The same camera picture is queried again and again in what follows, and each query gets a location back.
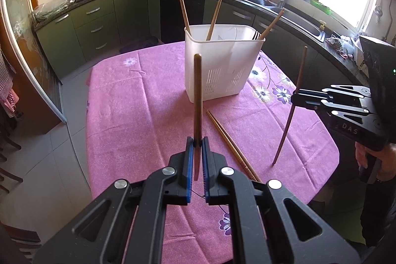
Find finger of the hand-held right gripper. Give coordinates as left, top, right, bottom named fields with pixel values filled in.
left=296, top=85, right=372, bottom=98
left=291, top=95, right=372, bottom=117

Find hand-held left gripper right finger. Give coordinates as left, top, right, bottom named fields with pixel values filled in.
left=201, top=137, right=361, bottom=264

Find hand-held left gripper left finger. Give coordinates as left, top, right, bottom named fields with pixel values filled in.
left=33, top=137, right=195, bottom=264

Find wooden chopstick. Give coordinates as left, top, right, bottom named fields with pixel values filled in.
left=207, top=109, right=263, bottom=182
left=205, top=110, right=258, bottom=183
left=257, top=8, right=285, bottom=41
left=272, top=46, right=309, bottom=166
left=205, top=0, right=224, bottom=41
left=176, top=0, right=191, bottom=33
left=192, top=54, right=203, bottom=181

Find white plastic utensil holder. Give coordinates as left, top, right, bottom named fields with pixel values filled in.
left=184, top=24, right=266, bottom=104

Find person's right hand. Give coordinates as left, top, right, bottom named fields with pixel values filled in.
left=355, top=142, right=396, bottom=184

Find crumpled dishcloth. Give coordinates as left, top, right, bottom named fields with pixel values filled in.
left=325, top=34, right=356, bottom=59

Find pink floral tablecloth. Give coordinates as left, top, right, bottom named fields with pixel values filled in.
left=85, top=41, right=341, bottom=264

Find steel kitchen sink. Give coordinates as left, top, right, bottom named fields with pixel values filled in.
left=269, top=4, right=327, bottom=40

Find hanging metal ladle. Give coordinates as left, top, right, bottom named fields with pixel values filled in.
left=374, top=0, right=386, bottom=25

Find green plastic basket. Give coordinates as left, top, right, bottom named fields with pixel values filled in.
left=309, top=0, right=332, bottom=15

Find person's dark trousers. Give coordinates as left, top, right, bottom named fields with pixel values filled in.
left=308, top=177, right=396, bottom=249

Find kitchen base cabinets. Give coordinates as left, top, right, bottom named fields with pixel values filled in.
left=34, top=0, right=369, bottom=104

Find dark wooden chair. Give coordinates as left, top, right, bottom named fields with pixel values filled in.
left=0, top=222, right=42, bottom=261
left=0, top=103, right=24, bottom=193

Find checkered apron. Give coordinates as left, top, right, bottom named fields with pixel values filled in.
left=0, top=48, right=19, bottom=111

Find clear plastic bag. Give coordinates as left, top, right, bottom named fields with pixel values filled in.
left=31, top=0, right=76, bottom=22

